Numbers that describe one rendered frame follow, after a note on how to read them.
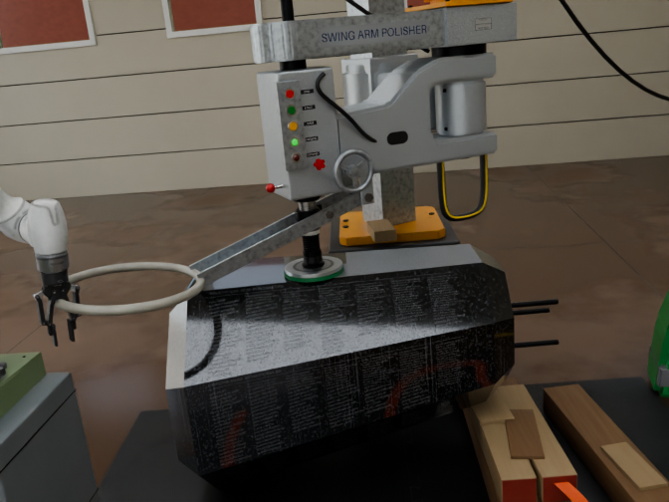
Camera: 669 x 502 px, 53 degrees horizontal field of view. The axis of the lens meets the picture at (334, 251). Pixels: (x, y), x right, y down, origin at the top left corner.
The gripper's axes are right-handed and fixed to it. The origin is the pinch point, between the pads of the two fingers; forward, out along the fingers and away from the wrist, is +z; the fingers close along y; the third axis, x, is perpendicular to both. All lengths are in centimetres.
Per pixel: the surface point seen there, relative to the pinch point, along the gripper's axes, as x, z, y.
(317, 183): -26, -39, 81
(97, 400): 115, 86, 46
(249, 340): -20, 12, 54
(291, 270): -14, -7, 77
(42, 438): -31.1, 15.3, -17.7
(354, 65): 30, -77, 148
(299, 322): -28, 7, 70
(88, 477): -19.9, 38.9, -4.1
